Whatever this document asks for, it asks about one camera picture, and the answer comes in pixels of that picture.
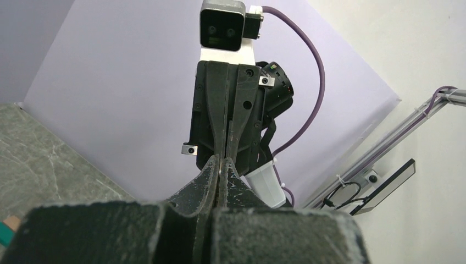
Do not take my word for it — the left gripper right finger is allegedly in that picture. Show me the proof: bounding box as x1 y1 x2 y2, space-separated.
211 158 370 263

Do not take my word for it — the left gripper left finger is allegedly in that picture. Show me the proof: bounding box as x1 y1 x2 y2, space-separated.
1 156 221 263

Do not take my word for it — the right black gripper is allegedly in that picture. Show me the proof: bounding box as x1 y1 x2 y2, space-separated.
185 61 275 175

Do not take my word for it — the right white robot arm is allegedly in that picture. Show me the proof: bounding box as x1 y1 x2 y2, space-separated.
182 60 294 208

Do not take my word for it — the teal and tan brick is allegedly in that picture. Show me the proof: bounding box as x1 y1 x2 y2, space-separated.
1 215 21 248

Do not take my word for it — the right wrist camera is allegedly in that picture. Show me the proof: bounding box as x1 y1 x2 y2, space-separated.
199 1 264 65

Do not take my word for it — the black monitor on frame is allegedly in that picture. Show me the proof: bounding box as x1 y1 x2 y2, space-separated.
350 159 417 216

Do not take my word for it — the aluminium frame rail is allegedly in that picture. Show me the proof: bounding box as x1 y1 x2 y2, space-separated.
303 86 465 208

